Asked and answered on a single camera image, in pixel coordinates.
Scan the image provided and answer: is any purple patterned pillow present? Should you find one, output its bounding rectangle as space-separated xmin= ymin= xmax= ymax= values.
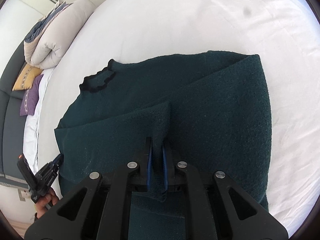
xmin=20 ymin=74 xmax=43 ymax=116

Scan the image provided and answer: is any white bed mattress sheet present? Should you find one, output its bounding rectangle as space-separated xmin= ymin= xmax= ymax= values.
xmin=24 ymin=0 xmax=319 ymax=235

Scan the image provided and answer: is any person's left hand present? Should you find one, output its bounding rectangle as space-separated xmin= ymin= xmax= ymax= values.
xmin=34 ymin=188 xmax=59 ymax=221

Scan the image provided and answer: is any dark grey headboard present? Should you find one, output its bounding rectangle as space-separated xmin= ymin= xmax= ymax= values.
xmin=0 ymin=43 xmax=28 ymax=189

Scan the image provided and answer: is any folded beige duvet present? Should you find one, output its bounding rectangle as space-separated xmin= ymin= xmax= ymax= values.
xmin=23 ymin=0 xmax=95 ymax=70

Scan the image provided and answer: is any yellow patterned pillow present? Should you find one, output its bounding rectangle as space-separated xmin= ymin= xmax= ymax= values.
xmin=12 ymin=64 xmax=43 ymax=91

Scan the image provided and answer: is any low beige wall socket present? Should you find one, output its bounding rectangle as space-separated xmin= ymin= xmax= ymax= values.
xmin=17 ymin=189 xmax=30 ymax=202

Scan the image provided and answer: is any dark green knit sweater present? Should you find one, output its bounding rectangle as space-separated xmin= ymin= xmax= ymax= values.
xmin=55 ymin=51 xmax=272 ymax=239

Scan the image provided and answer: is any white crumpled pillow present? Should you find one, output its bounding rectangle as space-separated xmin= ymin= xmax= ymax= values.
xmin=23 ymin=68 xmax=54 ymax=174

